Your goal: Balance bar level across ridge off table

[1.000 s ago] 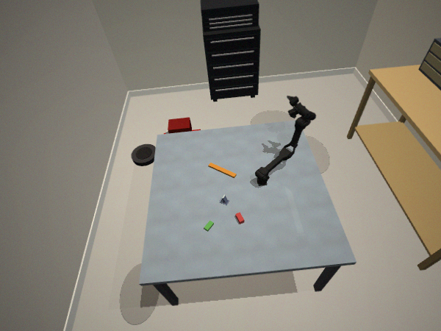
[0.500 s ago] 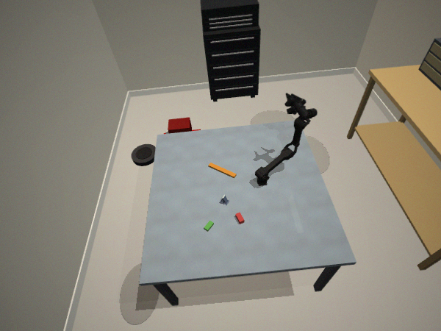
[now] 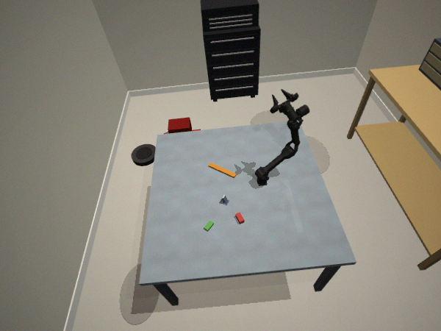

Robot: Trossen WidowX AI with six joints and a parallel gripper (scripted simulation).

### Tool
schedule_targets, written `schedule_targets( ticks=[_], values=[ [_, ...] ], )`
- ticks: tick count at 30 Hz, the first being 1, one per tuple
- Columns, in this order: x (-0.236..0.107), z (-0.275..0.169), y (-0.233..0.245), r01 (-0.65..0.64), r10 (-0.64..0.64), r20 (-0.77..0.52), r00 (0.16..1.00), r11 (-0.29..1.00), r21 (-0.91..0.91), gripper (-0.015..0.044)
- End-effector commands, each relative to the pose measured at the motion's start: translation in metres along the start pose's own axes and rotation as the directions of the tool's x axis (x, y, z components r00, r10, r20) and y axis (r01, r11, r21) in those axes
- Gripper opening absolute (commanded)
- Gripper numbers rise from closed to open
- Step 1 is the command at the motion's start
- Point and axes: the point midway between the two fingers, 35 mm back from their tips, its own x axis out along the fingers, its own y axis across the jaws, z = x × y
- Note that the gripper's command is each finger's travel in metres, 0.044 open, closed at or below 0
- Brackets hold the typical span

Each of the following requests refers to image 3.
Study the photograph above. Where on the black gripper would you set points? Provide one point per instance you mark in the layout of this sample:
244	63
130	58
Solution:
286	106

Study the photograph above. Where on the orange bar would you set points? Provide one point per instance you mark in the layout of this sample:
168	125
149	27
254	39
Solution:
223	170

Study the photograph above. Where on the green rectangular block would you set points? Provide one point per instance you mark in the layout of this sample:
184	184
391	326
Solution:
208	226

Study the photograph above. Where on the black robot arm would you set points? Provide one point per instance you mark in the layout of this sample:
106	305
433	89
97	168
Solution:
287	151

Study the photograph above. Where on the red rectangular block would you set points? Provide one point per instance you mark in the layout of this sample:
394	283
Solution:
239	218

